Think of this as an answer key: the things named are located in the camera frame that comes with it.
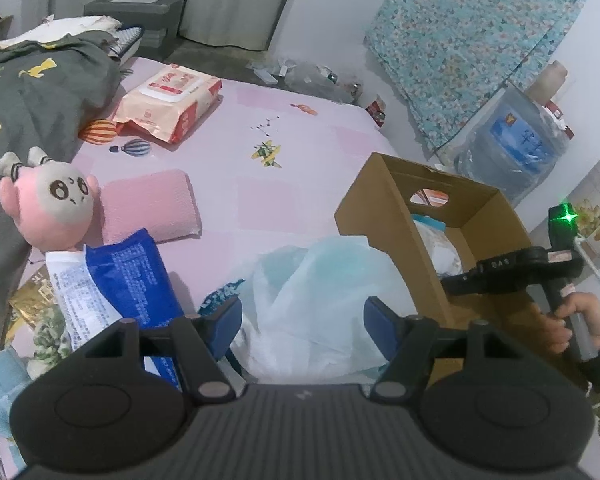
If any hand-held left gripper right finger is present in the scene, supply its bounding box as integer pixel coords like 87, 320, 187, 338
362, 296, 518, 403

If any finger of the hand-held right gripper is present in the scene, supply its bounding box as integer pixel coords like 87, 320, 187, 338
441, 266, 483, 297

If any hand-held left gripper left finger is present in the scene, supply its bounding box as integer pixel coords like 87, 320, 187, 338
85, 296, 244, 405

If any light blue white packet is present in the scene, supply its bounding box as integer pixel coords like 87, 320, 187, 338
412, 214, 463, 276

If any blue tissue packet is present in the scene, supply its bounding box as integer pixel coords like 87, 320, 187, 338
84, 228, 186, 391

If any cardboard box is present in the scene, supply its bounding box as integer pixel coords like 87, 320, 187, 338
334, 152, 590, 391

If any pink towel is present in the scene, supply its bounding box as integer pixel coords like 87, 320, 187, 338
97, 169, 202, 246

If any white packet blue print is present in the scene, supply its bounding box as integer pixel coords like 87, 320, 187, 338
44, 250, 113, 353

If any gold packet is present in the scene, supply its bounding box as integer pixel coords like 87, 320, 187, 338
7, 265, 56, 331

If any pink plush toy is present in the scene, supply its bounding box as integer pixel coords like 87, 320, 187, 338
0, 146, 101, 253

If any light blue striped towel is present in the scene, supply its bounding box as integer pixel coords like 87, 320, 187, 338
0, 347, 36, 441

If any person's right hand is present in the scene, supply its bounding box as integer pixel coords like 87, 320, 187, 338
530, 292, 600, 356

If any white plastic bag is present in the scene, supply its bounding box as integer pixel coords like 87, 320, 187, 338
200, 237, 416, 386

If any large water jug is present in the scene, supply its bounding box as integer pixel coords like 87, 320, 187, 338
452, 60, 573, 206

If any pink printed bed sheet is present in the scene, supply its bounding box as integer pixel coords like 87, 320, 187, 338
2, 55, 406, 391

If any red white packet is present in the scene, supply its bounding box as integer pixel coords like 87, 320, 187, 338
545, 99, 576, 142

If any small red carton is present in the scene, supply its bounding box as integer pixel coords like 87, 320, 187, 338
366, 95, 388, 128

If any pink wet wipes pack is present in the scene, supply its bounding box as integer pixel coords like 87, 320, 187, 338
111, 62, 223, 146

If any blue floral padded mat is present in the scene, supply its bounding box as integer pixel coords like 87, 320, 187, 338
364, 0, 592, 153

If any clear plastic bag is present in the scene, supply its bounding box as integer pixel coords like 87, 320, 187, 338
247, 55, 366, 106

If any grey printed quilt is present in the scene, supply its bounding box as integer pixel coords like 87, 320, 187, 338
0, 32, 123, 361

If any striped grey cloth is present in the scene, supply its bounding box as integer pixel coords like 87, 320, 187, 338
105, 25, 146, 61

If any grey storage box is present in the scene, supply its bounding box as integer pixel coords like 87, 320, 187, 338
83, 0, 183, 51

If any white pillow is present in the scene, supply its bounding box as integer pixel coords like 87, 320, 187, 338
10, 16, 123, 48

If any white cable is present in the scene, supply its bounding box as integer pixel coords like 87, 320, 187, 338
575, 237, 600, 306

